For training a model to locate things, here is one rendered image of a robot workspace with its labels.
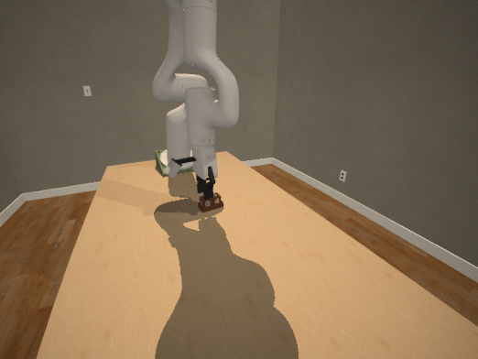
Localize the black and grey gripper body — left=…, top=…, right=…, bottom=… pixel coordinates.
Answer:
left=190, top=143, right=218, bottom=180

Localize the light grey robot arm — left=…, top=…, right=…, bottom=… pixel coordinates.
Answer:
left=152, top=0, right=239, bottom=178

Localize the brown number cube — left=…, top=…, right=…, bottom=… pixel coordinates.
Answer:
left=212, top=192, right=221, bottom=205
left=200, top=196, right=212, bottom=207

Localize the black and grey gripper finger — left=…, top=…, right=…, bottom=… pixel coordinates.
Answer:
left=196, top=175, right=204, bottom=193
left=203, top=167, right=216, bottom=200

